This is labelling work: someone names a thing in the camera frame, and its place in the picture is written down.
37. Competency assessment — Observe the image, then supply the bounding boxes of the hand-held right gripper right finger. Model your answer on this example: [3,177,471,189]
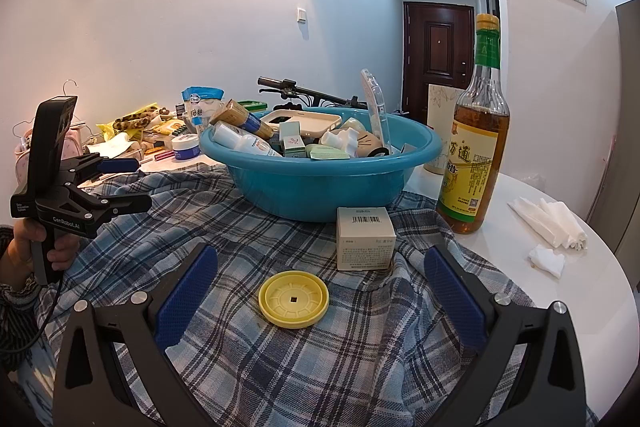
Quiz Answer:
[424,244,586,427]

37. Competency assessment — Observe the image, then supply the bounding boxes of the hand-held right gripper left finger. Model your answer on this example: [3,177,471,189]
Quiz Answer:
[52,243,219,427]

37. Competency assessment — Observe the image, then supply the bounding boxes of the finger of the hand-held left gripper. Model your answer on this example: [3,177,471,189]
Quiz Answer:
[64,186,153,224]
[75,154,141,181]

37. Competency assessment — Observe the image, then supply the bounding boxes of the white barcode box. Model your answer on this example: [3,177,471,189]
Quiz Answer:
[336,206,398,272]

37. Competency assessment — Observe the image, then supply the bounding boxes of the yellow round plastic lid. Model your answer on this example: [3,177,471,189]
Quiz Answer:
[258,271,331,329]

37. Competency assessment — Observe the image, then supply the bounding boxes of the yellow and blue box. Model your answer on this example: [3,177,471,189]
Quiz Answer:
[210,99,275,140]

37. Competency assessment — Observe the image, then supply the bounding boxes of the blue plastic basin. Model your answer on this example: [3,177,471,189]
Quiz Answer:
[199,107,442,224]

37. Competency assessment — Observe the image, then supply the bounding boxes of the green hand cream tube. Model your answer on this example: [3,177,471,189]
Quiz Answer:
[305,129,354,162]

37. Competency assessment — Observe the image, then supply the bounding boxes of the white phone case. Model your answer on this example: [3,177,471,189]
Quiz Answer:
[260,109,343,142]

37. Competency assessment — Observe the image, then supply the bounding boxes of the clear plastic case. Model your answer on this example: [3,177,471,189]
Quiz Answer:
[360,68,392,156]

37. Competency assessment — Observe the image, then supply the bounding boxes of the person's left forearm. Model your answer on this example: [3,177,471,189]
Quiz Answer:
[0,282,46,373]

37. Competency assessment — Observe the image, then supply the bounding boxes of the person's left hand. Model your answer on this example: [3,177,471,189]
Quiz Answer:
[0,219,81,293]

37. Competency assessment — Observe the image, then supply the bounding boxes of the white paper sheet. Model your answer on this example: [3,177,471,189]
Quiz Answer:
[87,134,132,158]

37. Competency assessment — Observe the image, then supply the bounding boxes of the pink bag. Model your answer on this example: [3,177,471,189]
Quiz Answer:
[15,122,89,188]

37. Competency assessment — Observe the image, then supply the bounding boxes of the leopard print pouch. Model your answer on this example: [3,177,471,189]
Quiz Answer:
[112,105,164,132]

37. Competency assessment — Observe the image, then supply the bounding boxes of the blue white cream jar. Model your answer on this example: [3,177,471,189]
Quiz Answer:
[172,133,201,160]

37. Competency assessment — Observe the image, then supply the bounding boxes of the small crumpled white tissue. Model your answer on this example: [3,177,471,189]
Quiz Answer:
[529,245,567,279]

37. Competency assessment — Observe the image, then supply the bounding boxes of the blue white sugar bag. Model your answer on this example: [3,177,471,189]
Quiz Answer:
[181,86,225,134]

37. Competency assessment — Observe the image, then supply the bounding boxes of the blue plaid cloth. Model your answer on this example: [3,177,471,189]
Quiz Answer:
[20,167,598,427]

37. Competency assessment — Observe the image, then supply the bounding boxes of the folded white tissue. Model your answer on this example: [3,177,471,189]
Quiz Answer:
[507,197,589,251]

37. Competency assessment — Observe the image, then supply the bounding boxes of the glass oil bottle yellow label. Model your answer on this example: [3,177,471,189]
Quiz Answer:
[436,13,511,236]

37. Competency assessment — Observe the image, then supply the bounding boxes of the small teal flower-print box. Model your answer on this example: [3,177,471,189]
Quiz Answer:
[279,121,307,159]

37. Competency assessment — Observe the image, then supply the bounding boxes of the white floral paper bag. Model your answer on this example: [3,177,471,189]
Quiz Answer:
[425,83,469,176]

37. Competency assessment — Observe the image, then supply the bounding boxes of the cream cat face gadget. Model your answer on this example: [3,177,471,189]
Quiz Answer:
[341,117,392,158]

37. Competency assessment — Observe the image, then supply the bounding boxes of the grey refrigerator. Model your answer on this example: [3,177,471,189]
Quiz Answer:
[590,0,640,259]

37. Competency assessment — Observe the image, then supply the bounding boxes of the brown entrance door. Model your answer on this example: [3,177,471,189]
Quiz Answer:
[402,1,475,120]

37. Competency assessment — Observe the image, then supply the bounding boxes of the wire clothes hanger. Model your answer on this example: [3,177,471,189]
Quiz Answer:
[12,79,94,144]

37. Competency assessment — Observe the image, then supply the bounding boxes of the black bicycle handlebar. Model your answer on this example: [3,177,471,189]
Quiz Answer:
[257,77,369,110]

